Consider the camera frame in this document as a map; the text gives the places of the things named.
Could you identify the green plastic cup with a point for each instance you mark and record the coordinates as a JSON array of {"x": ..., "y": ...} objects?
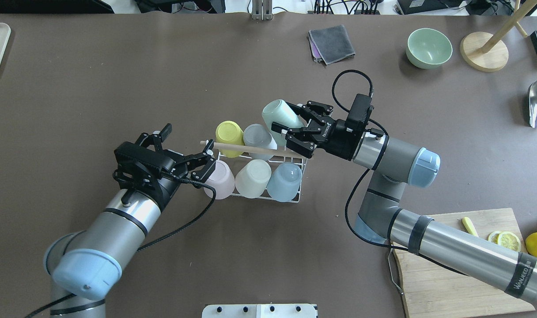
[{"x": 280, "y": 112}]

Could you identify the wooden mug tree stand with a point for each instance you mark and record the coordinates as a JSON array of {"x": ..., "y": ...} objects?
[{"x": 487, "y": 52}]

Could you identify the white wire cup holder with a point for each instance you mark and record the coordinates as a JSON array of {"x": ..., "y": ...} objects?
[{"x": 278, "y": 157}]

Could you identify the yellow plastic cup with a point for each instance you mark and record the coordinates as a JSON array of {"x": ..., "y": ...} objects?
[{"x": 229, "y": 132}]

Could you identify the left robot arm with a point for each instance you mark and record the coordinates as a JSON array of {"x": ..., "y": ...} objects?
[{"x": 84, "y": 266}]

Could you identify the green bowl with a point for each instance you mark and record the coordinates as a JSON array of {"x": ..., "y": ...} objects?
[{"x": 427, "y": 48}]

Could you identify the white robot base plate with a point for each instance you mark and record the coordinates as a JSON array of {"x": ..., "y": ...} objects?
[{"x": 269, "y": 310}]

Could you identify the pink plastic cup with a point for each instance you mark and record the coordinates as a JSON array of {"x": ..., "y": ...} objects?
[{"x": 222, "y": 180}]

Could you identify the grey folded cloth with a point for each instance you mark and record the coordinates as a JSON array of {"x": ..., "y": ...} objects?
[{"x": 330, "y": 45}]

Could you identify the lemon slice upper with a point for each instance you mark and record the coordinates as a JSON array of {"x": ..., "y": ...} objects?
[{"x": 506, "y": 239}]

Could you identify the white plastic cup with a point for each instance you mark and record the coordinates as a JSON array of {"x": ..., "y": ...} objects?
[{"x": 252, "y": 179}]

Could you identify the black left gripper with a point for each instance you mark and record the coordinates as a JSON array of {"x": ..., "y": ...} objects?
[{"x": 168, "y": 189}]

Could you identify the bamboo cutting board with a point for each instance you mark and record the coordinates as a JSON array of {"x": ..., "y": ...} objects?
[{"x": 433, "y": 292}]

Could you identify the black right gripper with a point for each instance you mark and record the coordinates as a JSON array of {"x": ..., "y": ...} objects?
[{"x": 338, "y": 138}]

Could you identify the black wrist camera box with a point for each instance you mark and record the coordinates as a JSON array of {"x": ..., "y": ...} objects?
[{"x": 358, "y": 116}]

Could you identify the yellow plastic knife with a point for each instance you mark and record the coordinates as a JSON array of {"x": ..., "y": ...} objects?
[{"x": 469, "y": 226}]

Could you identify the light blue plastic cup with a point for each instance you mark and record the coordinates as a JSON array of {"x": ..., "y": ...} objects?
[{"x": 284, "y": 182}]

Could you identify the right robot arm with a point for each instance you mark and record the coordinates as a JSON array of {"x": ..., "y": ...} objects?
[{"x": 394, "y": 165}]

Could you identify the grey plastic cup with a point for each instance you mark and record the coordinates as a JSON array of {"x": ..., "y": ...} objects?
[{"x": 257, "y": 135}]

